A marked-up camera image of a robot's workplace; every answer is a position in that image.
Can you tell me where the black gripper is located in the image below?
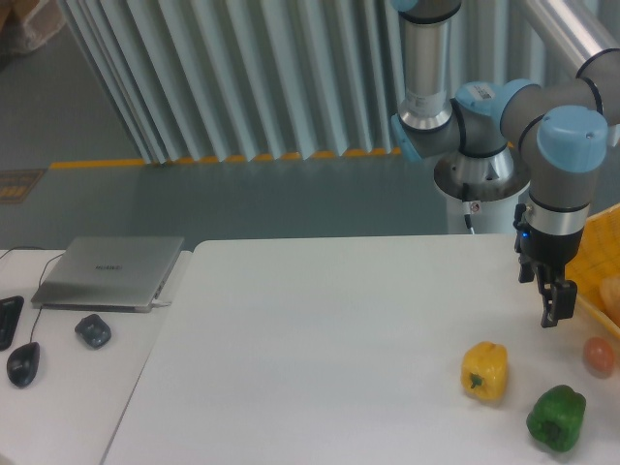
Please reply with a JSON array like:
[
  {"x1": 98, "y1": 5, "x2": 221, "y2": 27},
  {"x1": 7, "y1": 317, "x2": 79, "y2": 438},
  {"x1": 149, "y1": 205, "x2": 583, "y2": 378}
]
[{"x1": 513, "y1": 202, "x2": 583, "y2": 327}]

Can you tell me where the yellow bell pepper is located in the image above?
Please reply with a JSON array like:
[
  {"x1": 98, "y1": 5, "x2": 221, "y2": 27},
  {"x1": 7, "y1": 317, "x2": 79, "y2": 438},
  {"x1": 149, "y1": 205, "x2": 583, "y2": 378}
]
[{"x1": 460, "y1": 341, "x2": 509, "y2": 401}]

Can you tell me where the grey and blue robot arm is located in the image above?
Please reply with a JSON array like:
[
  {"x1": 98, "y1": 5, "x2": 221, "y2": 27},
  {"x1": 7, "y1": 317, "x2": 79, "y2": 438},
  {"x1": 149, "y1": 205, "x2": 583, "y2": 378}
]
[{"x1": 391, "y1": 1, "x2": 619, "y2": 327}]

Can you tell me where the yellow woven basket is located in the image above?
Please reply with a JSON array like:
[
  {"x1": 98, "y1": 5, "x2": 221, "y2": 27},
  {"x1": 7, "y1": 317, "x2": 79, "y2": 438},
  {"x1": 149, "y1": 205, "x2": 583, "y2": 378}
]
[{"x1": 566, "y1": 204, "x2": 619, "y2": 339}]

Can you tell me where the bread in basket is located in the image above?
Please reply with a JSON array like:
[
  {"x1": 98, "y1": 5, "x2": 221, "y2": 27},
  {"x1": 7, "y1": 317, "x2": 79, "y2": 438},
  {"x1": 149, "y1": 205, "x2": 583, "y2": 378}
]
[{"x1": 599, "y1": 275, "x2": 620, "y2": 326}]

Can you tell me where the green bell pepper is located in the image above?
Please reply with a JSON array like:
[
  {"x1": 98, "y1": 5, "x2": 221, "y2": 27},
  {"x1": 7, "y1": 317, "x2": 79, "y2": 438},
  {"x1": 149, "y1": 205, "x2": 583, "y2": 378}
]
[{"x1": 526, "y1": 385, "x2": 587, "y2": 452}]

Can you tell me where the brown egg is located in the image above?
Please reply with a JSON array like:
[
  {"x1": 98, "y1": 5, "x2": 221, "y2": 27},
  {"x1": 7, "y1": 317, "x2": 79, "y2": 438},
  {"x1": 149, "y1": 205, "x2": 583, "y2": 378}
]
[{"x1": 582, "y1": 337, "x2": 615, "y2": 376}]

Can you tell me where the grey corrugated partition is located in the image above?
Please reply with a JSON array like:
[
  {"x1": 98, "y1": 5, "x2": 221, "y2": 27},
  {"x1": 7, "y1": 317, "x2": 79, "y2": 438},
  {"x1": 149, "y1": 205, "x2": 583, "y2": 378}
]
[{"x1": 56, "y1": 0, "x2": 620, "y2": 166}]

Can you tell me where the silver closed laptop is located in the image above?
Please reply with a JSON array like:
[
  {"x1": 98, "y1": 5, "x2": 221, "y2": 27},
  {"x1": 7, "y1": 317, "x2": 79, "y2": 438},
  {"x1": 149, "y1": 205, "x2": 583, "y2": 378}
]
[{"x1": 31, "y1": 236, "x2": 184, "y2": 313}]

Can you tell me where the black earbuds case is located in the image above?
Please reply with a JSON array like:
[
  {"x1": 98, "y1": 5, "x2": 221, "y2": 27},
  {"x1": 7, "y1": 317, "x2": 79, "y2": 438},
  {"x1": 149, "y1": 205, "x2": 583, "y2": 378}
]
[{"x1": 75, "y1": 314, "x2": 111, "y2": 350}]

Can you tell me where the black computer mouse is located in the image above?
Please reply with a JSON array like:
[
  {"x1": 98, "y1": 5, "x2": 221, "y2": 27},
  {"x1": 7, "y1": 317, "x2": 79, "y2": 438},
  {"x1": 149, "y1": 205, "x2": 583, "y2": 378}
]
[{"x1": 7, "y1": 342, "x2": 41, "y2": 388}]

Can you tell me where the black keyboard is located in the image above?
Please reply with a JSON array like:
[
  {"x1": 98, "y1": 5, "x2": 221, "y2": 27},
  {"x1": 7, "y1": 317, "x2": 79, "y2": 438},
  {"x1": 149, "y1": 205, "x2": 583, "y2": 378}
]
[{"x1": 0, "y1": 295, "x2": 24, "y2": 352}]

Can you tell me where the cardboard box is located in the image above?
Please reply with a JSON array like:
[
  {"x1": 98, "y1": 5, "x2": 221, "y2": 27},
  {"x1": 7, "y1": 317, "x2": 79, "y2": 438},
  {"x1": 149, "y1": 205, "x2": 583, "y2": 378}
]
[{"x1": 1, "y1": 0, "x2": 66, "y2": 57}]

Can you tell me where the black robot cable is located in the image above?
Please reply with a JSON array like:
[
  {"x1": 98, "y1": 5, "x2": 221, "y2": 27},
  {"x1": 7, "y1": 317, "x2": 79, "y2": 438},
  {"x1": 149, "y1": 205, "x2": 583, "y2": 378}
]
[{"x1": 460, "y1": 181, "x2": 477, "y2": 236}]

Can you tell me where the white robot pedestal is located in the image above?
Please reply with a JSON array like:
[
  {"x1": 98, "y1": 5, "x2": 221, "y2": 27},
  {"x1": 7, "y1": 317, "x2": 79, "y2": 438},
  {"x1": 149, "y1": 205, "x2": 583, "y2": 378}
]
[{"x1": 434, "y1": 146, "x2": 529, "y2": 234}]

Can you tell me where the black mouse cable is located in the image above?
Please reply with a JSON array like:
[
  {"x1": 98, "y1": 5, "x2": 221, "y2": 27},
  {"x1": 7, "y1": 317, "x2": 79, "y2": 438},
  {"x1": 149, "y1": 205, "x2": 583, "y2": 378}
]
[{"x1": 0, "y1": 245, "x2": 69, "y2": 345}]

